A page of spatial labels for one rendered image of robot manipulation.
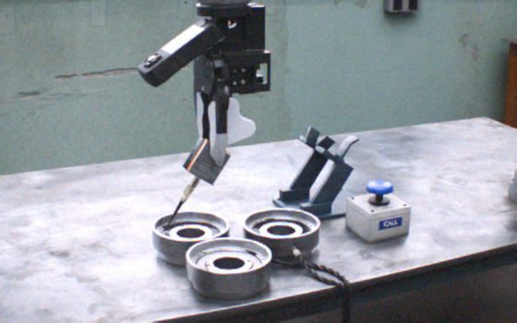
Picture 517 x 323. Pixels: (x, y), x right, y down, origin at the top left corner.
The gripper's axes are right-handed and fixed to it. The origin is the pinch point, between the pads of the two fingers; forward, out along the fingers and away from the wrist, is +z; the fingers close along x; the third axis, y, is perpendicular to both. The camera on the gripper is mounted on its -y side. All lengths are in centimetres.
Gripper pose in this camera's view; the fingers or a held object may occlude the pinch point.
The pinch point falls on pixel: (210, 153)
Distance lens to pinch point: 104.4
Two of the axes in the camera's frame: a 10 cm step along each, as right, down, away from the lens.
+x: -4.1, -2.7, 8.7
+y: 9.1, -1.2, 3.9
